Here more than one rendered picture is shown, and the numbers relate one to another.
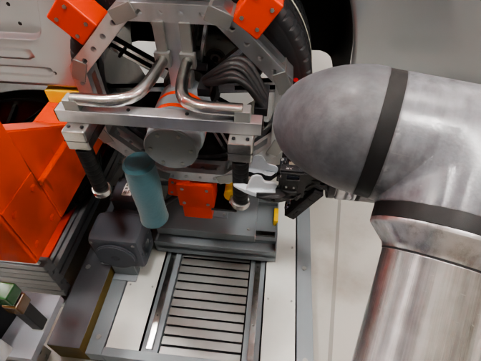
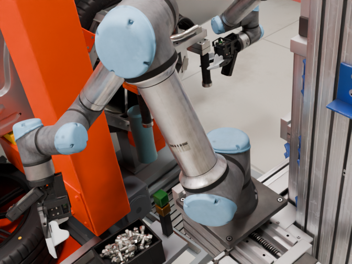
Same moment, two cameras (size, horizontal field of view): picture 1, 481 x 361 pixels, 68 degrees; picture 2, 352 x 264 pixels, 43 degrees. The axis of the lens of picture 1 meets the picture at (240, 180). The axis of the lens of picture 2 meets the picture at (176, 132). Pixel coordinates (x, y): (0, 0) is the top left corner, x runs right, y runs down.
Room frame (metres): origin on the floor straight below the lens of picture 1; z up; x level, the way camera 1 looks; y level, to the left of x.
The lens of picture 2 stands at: (-0.46, 1.25, 1.74)
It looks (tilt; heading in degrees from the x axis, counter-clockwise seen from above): 37 degrees down; 314
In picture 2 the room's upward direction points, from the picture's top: 9 degrees counter-clockwise
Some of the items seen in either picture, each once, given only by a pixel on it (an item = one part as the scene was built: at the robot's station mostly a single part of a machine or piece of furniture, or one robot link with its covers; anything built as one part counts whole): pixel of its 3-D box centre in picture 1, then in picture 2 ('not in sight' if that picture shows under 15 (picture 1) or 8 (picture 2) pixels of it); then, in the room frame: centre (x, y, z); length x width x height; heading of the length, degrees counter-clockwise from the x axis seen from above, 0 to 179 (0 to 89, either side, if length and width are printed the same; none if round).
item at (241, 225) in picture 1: (209, 187); (133, 146); (0.96, 0.13, 0.32); 0.40 x 0.30 x 0.28; 84
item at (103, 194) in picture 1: (93, 169); (144, 107); (0.57, 0.34, 0.83); 0.04 x 0.04 x 0.16
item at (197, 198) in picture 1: (200, 185); (144, 131); (0.82, 0.14, 0.48); 0.16 x 0.12 x 0.17; 174
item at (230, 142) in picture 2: not in sight; (227, 156); (0.05, 0.56, 0.98); 0.13 x 0.12 x 0.14; 111
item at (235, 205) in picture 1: (240, 181); (205, 68); (0.53, 0.00, 0.83); 0.04 x 0.04 x 0.16
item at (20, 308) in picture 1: (16, 302); (163, 207); (0.36, 0.53, 0.59); 0.04 x 0.04 x 0.04; 84
